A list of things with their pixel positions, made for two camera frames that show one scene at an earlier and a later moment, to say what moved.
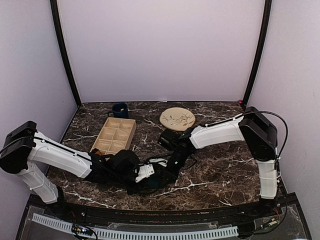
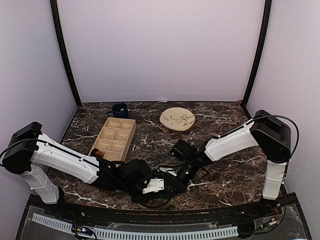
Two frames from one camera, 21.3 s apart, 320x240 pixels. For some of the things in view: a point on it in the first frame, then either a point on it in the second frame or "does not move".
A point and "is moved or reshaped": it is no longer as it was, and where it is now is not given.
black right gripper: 171,175 → 180,186
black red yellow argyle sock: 97,151 does not move
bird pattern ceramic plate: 177,119 does not move
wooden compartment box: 114,136 does not move
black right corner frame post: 267,17 does not move
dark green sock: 155,182 is moved or reshaped
